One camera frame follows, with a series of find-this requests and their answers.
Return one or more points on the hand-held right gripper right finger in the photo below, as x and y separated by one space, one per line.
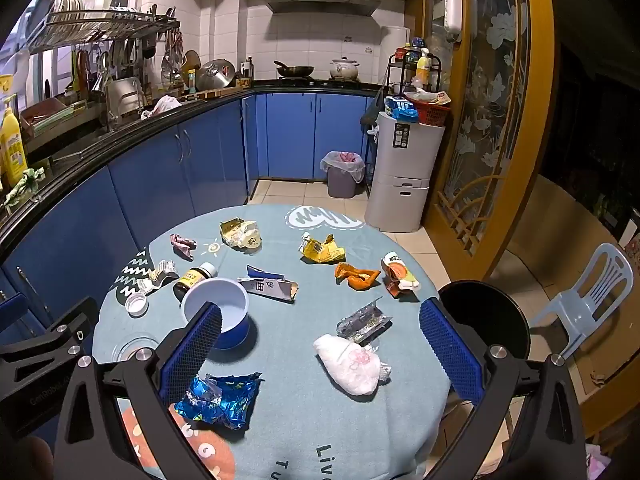
450 355

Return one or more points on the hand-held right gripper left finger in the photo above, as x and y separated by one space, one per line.
192 345

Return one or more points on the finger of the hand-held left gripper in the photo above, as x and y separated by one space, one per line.
55 340
12 304

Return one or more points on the blue paper cup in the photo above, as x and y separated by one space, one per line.
227 305

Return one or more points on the black round bin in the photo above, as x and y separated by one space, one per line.
480 310

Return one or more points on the clear plastic cup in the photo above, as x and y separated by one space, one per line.
132 347

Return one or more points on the blue foil wrapper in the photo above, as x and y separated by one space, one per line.
222 399

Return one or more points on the brown glass bottle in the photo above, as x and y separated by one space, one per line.
189 282

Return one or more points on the silver foil wrapper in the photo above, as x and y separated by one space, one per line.
362 321

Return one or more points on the white plastic bag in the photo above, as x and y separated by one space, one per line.
352 366
162 105

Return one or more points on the person's left forearm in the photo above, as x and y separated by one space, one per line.
22 457

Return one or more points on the white bottle cap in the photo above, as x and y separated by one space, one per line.
136 304

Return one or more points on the grey crumpled wrapper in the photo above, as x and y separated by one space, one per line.
160 272

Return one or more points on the flattened blue white carton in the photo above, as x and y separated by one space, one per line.
267 286

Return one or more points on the orange and white packet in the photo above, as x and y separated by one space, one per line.
397 272

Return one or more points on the pink crumpled wrapper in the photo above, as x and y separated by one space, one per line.
182 246

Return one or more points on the orange crumpled wrapper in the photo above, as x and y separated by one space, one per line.
357 277

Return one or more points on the yellow and white wrapper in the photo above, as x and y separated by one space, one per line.
242 233

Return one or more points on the green cloth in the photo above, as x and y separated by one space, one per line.
25 181

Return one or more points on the light blue plastic chair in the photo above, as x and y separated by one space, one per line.
590 295

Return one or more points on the yellow detergent bottle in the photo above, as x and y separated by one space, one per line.
11 147

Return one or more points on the yellow crumpled wrapper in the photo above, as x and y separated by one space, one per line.
320 251

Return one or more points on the blue lower cabinets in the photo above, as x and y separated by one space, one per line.
150 185

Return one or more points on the white storage cabinet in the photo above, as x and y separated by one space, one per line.
405 180

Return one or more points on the red plastic basket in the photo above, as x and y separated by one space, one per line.
432 112

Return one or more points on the blue snack packet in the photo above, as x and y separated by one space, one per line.
402 108

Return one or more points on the dark hanging cloth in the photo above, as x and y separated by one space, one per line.
370 116

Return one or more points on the wooden glass door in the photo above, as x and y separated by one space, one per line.
537 110

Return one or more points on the steel pot lid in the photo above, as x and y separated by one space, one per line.
215 75

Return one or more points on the round wooden cutting board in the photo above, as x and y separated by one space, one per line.
192 60

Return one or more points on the black wok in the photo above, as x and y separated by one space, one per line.
295 69

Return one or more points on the steel dish rack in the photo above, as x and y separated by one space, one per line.
100 22

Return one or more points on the white soap dispenser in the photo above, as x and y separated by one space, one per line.
452 7

